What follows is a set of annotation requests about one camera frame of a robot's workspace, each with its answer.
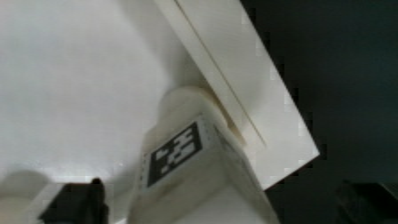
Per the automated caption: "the white table leg with tag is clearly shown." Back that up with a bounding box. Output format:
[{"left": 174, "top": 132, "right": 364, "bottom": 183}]
[{"left": 128, "top": 87, "right": 281, "bottom": 224}]

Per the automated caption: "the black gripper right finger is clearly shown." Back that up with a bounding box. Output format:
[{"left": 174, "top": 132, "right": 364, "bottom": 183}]
[{"left": 336, "top": 181, "right": 398, "bottom": 224}]

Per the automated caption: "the white square tabletop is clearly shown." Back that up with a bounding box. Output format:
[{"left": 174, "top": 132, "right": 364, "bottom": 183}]
[{"left": 0, "top": 0, "right": 318, "bottom": 224}]

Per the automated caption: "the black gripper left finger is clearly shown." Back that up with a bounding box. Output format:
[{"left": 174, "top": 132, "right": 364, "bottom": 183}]
[{"left": 39, "top": 178, "right": 108, "bottom": 224}]

